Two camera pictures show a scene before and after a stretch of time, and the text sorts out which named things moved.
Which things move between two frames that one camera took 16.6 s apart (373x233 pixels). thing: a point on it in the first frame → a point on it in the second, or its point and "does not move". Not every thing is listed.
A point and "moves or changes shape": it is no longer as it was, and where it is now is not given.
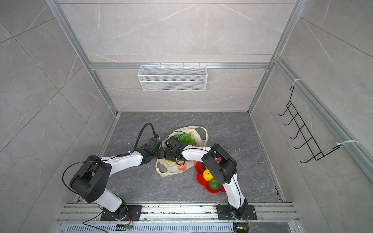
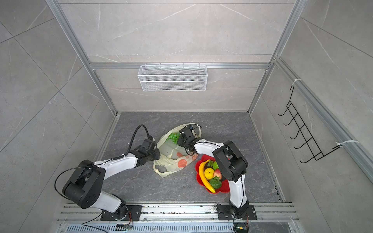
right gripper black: (168, 158) → (179, 141)
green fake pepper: (214, 184) does not move
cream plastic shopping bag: (166, 168) moves or changes shape
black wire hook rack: (310, 141) does not move
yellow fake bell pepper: (207, 175) does not move
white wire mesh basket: (172, 78) does not move
